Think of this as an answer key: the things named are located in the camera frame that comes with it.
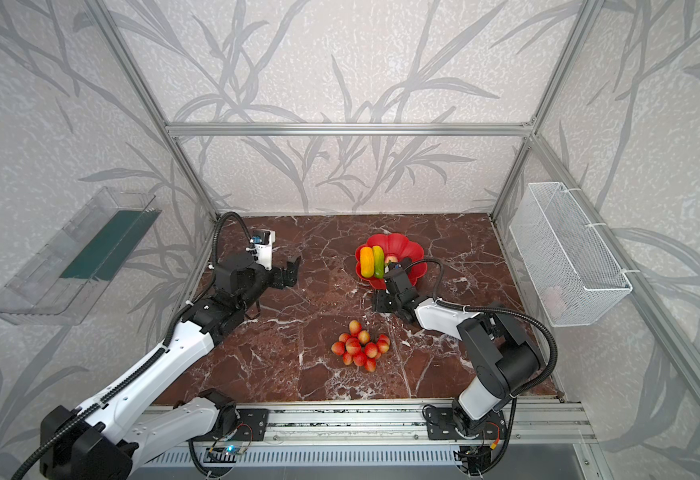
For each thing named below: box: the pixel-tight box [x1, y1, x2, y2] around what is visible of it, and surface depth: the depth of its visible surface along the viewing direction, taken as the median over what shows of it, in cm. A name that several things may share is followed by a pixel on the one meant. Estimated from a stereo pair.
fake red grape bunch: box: [331, 320, 390, 372], surface depth 83 cm
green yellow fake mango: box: [372, 245, 385, 279], surface depth 104 cm
